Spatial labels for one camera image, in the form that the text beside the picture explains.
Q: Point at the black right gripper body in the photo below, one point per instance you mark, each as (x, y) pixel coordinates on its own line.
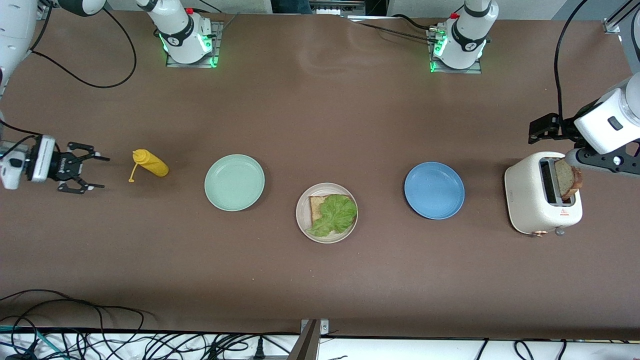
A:
(61, 164)

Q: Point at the dark crust bread slice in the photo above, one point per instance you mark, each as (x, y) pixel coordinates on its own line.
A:
(567, 177)

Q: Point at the yellow mustard squeeze bottle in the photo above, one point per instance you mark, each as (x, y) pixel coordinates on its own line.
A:
(152, 164)

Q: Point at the green lettuce leaf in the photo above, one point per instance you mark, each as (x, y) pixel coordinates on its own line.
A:
(337, 212)

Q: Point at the pale crust bread slice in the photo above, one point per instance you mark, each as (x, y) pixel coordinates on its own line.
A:
(317, 207)

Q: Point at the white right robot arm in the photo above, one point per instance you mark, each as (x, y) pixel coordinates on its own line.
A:
(15, 30)

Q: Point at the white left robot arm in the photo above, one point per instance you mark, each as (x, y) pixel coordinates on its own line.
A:
(467, 40)

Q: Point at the blue plate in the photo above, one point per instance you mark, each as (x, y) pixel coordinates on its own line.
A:
(434, 190)

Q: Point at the pale green plate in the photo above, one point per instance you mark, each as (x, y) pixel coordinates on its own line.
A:
(234, 182)

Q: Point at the beige plate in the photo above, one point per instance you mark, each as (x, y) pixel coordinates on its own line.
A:
(302, 212)

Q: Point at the cream white toaster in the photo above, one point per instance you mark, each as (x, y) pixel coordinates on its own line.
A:
(525, 200)

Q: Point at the grey metal equipment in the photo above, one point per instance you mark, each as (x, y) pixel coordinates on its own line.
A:
(345, 6)

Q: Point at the black power plug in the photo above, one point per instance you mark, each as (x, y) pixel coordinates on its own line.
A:
(258, 350)

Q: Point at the person in blue jeans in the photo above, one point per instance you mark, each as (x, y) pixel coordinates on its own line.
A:
(292, 6)

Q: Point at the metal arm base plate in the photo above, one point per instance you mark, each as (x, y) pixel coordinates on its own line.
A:
(190, 65)
(457, 71)

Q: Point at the aluminium frame rail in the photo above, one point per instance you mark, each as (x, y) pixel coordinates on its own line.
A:
(611, 25)

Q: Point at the metal table bracket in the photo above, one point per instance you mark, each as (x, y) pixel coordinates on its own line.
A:
(307, 345)

